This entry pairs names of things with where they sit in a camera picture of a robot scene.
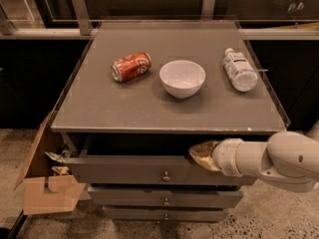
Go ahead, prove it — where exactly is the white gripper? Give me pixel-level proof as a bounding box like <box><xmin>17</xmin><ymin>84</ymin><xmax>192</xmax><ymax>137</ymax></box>
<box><xmin>189</xmin><ymin>138</ymin><xmax>243</xmax><ymax>177</ymax></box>

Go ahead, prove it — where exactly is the grey top drawer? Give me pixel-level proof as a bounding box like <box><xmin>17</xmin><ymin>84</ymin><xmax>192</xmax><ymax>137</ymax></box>
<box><xmin>66</xmin><ymin>137</ymin><xmax>255</xmax><ymax>186</ymax></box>

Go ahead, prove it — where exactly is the grey drawer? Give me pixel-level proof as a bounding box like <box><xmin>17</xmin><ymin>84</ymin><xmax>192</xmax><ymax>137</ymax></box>
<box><xmin>103</xmin><ymin>206</ymin><xmax>227</xmax><ymax>222</ymax></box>
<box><xmin>88</xmin><ymin>186</ymin><xmax>243</xmax><ymax>208</ymax></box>
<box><xmin>66</xmin><ymin>137</ymin><xmax>255</xmax><ymax>186</ymax></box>

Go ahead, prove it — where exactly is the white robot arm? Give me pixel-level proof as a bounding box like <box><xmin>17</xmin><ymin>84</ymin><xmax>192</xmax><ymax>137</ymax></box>
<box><xmin>188</xmin><ymin>120</ymin><xmax>319</xmax><ymax>192</ymax></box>

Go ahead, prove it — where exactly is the grey middle drawer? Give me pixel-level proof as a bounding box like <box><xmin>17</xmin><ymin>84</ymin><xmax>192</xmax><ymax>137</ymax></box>
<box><xmin>88</xmin><ymin>186</ymin><xmax>243</xmax><ymax>208</ymax></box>

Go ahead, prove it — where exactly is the grey drawer cabinet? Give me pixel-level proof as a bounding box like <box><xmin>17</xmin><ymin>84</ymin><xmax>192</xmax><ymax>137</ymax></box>
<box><xmin>52</xmin><ymin>21</ymin><xmax>288</xmax><ymax>222</ymax></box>

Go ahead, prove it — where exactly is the grey bottom drawer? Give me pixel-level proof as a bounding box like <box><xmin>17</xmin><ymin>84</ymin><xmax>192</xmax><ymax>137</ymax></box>
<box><xmin>103</xmin><ymin>206</ymin><xmax>227</xmax><ymax>222</ymax></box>

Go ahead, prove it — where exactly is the white bowl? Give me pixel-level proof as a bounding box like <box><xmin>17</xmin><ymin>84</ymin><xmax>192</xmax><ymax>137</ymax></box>
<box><xmin>159</xmin><ymin>60</ymin><xmax>205</xmax><ymax>99</ymax></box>

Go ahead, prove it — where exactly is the clear plastic water bottle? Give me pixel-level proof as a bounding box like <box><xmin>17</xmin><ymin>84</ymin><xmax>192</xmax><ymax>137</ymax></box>
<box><xmin>223</xmin><ymin>48</ymin><xmax>258</xmax><ymax>93</ymax></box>

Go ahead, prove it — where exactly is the clear acrylic guard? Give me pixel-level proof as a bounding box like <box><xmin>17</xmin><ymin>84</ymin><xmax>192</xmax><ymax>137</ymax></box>
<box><xmin>49</xmin><ymin>14</ymin><xmax>292</xmax><ymax>127</ymax></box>

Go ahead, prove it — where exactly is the red soda can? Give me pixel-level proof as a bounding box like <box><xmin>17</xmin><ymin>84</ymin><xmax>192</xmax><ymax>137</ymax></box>
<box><xmin>111</xmin><ymin>52</ymin><xmax>152</xmax><ymax>83</ymax></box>

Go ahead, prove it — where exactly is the crumpled green wrapper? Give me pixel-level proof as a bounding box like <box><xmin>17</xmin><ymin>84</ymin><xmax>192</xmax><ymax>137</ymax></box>
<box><xmin>45</xmin><ymin>149</ymin><xmax>72</xmax><ymax>164</ymax></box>

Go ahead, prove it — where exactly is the crumpled tan paper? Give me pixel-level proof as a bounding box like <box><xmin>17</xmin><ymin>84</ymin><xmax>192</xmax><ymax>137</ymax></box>
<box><xmin>52</xmin><ymin>166</ymin><xmax>71</xmax><ymax>175</ymax></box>

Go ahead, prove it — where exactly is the cardboard box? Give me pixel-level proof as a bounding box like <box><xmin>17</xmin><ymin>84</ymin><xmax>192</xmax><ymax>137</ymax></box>
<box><xmin>15</xmin><ymin>115</ymin><xmax>86</xmax><ymax>215</ymax></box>

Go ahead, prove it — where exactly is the right metal bracket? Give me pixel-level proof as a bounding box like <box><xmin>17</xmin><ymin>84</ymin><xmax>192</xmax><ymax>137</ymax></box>
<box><xmin>200</xmin><ymin>0</ymin><xmax>216</xmax><ymax>20</ymax></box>

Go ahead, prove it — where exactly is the metal bracket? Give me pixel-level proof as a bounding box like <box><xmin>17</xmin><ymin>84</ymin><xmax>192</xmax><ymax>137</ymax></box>
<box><xmin>72</xmin><ymin>0</ymin><xmax>93</xmax><ymax>36</ymax></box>
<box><xmin>200</xmin><ymin>0</ymin><xmax>216</xmax><ymax>20</ymax></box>

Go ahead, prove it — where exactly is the left metal bracket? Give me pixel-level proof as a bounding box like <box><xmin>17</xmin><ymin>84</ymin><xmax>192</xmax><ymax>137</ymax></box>
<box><xmin>72</xmin><ymin>0</ymin><xmax>93</xmax><ymax>36</ymax></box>

